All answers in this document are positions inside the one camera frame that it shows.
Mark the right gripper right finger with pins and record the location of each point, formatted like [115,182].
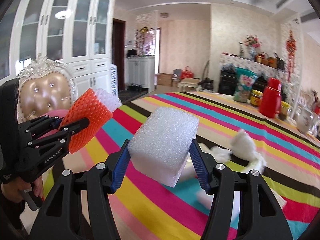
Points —
[201,162]

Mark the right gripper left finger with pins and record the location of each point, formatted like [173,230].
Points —
[118,166]

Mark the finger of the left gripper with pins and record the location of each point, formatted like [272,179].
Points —
[26,129]
[57,143]

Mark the white tissue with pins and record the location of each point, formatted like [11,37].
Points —
[243,147]

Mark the white foam block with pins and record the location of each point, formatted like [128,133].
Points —
[160,147]

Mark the orange foam fruit net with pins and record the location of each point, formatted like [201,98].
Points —
[87,115]

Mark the white foam sheet piece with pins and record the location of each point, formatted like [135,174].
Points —
[260,215]

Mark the left hand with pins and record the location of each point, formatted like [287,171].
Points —
[12,190]

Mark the left beige tufted chair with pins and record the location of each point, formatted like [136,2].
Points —
[45,85]

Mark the yellow lid jar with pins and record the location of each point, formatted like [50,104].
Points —
[256,98]

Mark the red thermos jug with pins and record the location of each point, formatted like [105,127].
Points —
[271,100]

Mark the red handbag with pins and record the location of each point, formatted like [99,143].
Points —
[186,73]

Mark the cardboard box on floor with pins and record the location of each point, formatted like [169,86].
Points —
[170,80]

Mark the green snack bag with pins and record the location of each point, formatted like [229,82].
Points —
[246,79]

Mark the low white shoe cabinet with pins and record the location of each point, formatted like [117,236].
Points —
[140,71]

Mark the dark contents glass jar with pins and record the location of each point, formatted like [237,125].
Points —
[285,109]

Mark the black piano with lace cover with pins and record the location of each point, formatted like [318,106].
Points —
[232,67]

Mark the white floral teapot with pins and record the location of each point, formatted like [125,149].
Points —
[306,120]

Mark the white glass door cabinet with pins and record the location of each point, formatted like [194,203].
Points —
[76,32]

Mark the wicker basket on piano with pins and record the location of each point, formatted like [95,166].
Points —
[263,58]

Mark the black handbag on piano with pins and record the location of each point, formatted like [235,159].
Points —
[280,63]

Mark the flower vase bouquet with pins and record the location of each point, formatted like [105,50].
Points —
[253,43]

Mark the red chinese knot ornament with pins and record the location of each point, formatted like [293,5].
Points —
[291,51]

